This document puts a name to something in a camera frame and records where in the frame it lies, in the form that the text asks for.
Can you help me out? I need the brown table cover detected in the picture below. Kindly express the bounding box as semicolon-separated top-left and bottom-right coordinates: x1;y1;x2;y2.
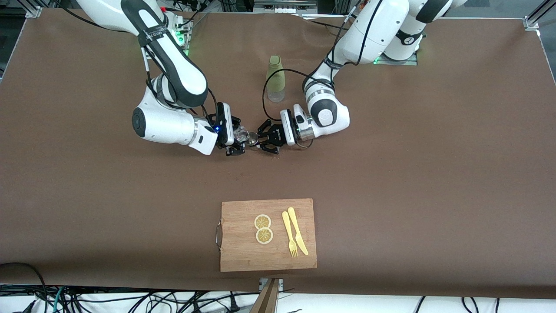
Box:
0;9;556;300

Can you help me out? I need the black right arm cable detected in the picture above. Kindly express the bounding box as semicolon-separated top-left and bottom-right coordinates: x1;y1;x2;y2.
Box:
143;43;218;127

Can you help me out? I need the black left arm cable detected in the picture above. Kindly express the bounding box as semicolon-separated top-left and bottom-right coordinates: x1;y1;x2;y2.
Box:
262;0;383;123

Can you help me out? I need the thick black cable loop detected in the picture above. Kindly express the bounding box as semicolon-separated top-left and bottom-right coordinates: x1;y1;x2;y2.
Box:
0;263;48;313

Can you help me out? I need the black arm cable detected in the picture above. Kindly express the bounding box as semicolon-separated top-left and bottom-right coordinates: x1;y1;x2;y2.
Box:
143;43;218;127
262;0;383;123

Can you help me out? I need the green sleeved glass bottle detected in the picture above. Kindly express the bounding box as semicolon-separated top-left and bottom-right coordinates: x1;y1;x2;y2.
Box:
266;55;286;103

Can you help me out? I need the grey power strip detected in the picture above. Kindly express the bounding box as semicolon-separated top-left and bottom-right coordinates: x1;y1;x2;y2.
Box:
254;0;318;13

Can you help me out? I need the wooden cutting board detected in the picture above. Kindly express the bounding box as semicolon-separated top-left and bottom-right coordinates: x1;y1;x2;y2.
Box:
216;198;318;273

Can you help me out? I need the small metal bracket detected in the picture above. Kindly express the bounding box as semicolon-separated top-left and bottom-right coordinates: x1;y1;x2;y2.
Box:
259;278;284;293

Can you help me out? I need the yellow plastic knife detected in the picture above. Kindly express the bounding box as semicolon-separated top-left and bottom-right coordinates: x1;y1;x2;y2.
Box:
287;207;309;256

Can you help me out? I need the yellow plastic fork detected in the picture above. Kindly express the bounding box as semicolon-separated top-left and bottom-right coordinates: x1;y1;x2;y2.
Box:
281;211;299;258

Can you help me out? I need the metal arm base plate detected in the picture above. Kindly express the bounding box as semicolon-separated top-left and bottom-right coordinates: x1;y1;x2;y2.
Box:
172;17;192;56
374;51;418;66

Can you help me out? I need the wooden post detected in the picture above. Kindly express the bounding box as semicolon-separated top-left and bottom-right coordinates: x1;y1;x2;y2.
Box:
251;278;281;313

